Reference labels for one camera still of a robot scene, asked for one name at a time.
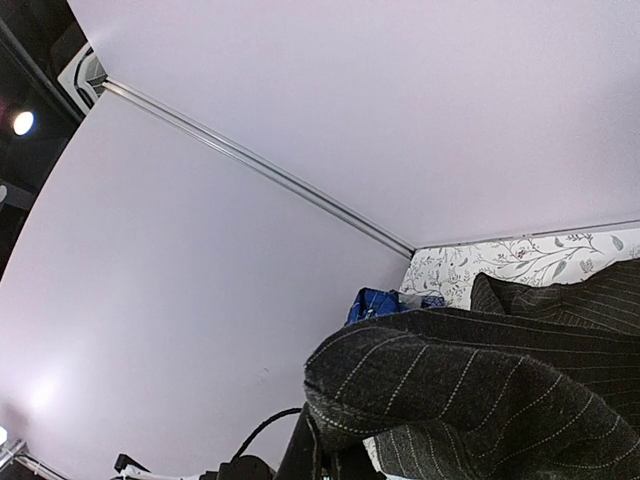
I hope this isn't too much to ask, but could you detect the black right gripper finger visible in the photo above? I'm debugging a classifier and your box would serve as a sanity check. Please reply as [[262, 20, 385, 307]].
[[282, 407, 323, 480]]

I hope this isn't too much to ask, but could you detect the black pinstriped long sleeve shirt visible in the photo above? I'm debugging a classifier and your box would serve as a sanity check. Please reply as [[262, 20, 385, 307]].
[[304, 260, 639, 479]]

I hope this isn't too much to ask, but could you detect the blue plaid folded shirt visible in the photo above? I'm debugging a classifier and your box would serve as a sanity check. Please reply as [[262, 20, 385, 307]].
[[346, 288, 401, 325]]

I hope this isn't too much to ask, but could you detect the dark blue checked folded shirt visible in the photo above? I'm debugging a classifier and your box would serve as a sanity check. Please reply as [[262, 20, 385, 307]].
[[398, 293, 447, 310]]

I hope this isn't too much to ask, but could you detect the floral white tablecloth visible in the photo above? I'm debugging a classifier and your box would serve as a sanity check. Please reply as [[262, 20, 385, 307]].
[[400, 228, 639, 309]]

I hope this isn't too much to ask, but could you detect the round ceiling lamp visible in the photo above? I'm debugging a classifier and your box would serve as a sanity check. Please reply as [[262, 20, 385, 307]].
[[11, 110, 36, 137]]

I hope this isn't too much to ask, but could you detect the white ceiling vent panel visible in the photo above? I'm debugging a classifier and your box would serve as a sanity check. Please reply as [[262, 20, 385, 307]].
[[57, 43, 108, 114]]

